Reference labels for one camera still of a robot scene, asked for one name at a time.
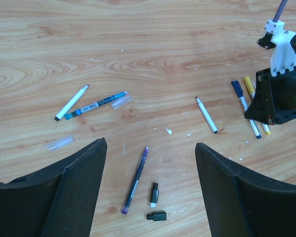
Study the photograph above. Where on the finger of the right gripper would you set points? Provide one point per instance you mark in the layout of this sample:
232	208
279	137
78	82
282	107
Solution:
259	109

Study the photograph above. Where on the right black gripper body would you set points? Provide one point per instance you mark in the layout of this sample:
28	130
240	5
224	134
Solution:
282	93

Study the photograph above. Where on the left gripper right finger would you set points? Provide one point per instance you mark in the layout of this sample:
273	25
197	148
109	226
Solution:
240	202

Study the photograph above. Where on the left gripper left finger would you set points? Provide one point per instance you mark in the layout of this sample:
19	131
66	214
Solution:
56	201

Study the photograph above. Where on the white marker yellow end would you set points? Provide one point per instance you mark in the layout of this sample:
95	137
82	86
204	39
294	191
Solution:
251	90

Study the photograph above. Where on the white pen black tip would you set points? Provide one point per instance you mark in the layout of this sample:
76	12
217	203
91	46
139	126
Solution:
238	90

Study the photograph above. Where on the teal barrel gel pen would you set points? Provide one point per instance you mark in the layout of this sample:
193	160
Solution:
95	105

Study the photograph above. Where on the white pen black end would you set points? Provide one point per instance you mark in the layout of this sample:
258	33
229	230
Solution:
207	116

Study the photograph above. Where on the clear pen cap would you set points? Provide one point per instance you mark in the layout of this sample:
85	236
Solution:
116	104
60	143

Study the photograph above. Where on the dark purple pen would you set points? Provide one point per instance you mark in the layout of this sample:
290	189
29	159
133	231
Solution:
135	181

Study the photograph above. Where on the small black pen cap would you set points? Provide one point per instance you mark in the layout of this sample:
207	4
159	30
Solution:
157	216

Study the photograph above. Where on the white pen dark barrel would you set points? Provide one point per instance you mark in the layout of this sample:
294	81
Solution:
71	103

